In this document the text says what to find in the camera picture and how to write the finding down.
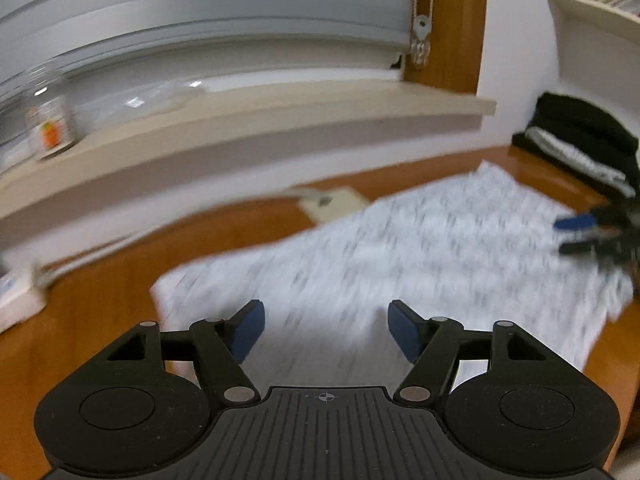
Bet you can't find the clear plastic bag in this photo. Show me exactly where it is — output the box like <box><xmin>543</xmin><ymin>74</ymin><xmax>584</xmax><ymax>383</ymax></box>
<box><xmin>82</xmin><ymin>79</ymin><xmax>207</xmax><ymax>117</ymax></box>

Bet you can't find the white power strip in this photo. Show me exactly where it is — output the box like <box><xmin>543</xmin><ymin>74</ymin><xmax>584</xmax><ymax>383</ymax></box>
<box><xmin>0</xmin><ymin>265</ymin><xmax>49</xmax><ymax>333</ymax></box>

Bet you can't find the clear bottle orange label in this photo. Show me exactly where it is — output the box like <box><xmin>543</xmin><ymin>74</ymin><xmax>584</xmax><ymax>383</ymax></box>
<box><xmin>24</xmin><ymin>66</ymin><xmax>77</xmax><ymax>162</ymax></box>

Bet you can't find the wooden window frame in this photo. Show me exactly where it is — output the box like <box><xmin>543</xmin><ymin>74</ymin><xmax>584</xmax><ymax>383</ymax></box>
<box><xmin>402</xmin><ymin>0</ymin><xmax>490</xmax><ymax>95</ymax></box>

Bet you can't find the beige cable outlet plate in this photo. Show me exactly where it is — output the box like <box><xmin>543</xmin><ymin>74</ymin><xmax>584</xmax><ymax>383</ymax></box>
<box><xmin>297</xmin><ymin>187</ymin><xmax>372</xmax><ymax>224</ymax></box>

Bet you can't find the grey folded garment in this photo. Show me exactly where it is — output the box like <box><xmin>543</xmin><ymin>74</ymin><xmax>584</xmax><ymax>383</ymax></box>
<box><xmin>524</xmin><ymin>126</ymin><xmax>591</xmax><ymax>166</ymax></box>

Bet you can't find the white window blind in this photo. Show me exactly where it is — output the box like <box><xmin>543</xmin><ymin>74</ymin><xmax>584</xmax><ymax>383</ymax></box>
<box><xmin>0</xmin><ymin>0</ymin><xmax>421</xmax><ymax>111</ymax></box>

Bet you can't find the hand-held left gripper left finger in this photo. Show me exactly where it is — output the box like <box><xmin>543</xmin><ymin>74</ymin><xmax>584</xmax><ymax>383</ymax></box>
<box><xmin>104</xmin><ymin>299</ymin><xmax>266</xmax><ymax>406</ymax></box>

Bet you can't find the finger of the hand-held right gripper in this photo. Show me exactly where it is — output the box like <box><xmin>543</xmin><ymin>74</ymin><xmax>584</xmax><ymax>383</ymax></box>
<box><xmin>558</xmin><ymin>235</ymin><xmax>640</xmax><ymax>270</ymax></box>
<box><xmin>553</xmin><ymin>204</ymin><xmax>640</xmax><ymax>235</ymax></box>

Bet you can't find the clear blind cord weight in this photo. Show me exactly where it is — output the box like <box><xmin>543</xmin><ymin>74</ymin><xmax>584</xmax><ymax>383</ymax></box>
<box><xmin>410</xmin><ymin>15</ymin><xmax>433</xmax><ymax>69</ymax></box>

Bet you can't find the beige window sill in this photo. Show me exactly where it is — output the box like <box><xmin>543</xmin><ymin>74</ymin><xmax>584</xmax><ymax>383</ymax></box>
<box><xmin>0</xmin><ymin>80</ymin><xmax>497</xmax><ymax>221</ymax></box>

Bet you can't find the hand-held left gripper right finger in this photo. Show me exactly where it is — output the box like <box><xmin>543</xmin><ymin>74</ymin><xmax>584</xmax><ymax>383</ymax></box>
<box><xmin>387</xmin><ymin>299</ymin><xmax>549</xmax><ymax>406</ymax></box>

